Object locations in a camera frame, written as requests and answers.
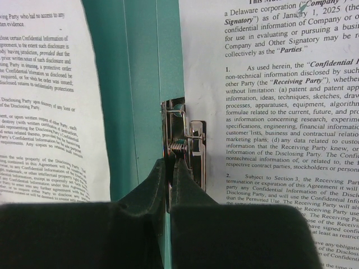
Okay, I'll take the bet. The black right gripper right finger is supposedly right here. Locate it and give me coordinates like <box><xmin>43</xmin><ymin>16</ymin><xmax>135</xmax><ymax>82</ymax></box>
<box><xmin>170</xmin><ymin>159</ymin><xmax>321</xmax><ymax>268</ymax></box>

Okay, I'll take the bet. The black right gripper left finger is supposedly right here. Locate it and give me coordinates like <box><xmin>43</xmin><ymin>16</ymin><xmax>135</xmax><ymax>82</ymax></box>
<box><xmin>1</xmin><ymin>159</ymin><xmax>165</xmax><ymax>268</ymax></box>

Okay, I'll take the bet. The white printed paper sheet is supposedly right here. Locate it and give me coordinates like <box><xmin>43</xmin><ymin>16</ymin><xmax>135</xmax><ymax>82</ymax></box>
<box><xmin>1</xmin><ymin>1</ymin><xmax>110</xmax><ymax>203</ymax></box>

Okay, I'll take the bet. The white printed paper stack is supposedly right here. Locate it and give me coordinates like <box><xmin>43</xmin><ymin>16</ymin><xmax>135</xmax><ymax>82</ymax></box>
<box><xmin>179</xmin><ymin>1</ymin><xmax>358</xmax><ymax>268</ymax></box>

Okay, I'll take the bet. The teal folder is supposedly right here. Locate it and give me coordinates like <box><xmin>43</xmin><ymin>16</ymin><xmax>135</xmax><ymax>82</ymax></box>
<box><xmin>84</xmin><ymin>1</ymin><xmax>184</xmax><ymax>268</ymax></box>

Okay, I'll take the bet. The metal folder clip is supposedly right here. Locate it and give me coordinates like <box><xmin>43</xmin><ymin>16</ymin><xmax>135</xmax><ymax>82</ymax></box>
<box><xmin>161</xmin><ymin>97</ymin><xmax>206</xmax><ymax>211</ymax></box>

